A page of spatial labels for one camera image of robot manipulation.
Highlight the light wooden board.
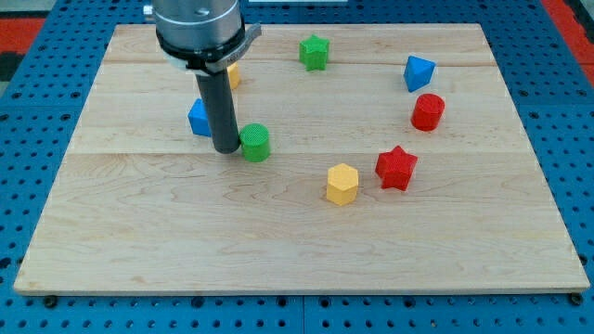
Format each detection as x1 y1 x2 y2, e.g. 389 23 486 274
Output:
14 24 590 296

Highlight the green cylinder block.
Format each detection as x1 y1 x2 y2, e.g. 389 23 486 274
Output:
239 123 270 162

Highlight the red cylinder block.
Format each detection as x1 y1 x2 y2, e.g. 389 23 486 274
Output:
410 94 446 132

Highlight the red star block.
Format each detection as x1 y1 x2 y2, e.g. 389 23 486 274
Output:
375 146 418 191

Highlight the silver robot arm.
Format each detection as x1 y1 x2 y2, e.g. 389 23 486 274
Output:
142 0 262 154

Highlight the blue cube block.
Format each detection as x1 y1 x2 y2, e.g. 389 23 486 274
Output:
187 98 211 137

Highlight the blue triangular block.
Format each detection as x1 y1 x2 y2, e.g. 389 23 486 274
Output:
404 56 436 93

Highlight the yellow block behind arm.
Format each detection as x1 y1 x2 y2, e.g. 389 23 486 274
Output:
226 63 241 90

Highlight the yellow hexagon block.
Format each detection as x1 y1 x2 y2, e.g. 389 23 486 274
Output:
326 163 359 206

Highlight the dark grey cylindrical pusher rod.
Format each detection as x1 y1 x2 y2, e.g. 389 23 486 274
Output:
196 70 240 154

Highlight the green star block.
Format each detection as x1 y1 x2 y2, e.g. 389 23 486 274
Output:
299 34 329 71

